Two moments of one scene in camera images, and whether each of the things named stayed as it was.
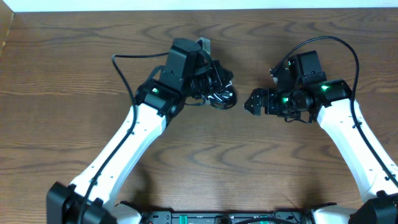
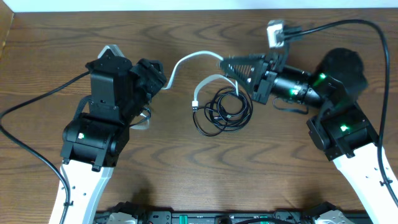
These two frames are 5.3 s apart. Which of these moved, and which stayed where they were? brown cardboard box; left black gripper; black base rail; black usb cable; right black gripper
Moved: right black gripper; left black gripper; black usb cable
Stayed: brown cardboard box; black base rail
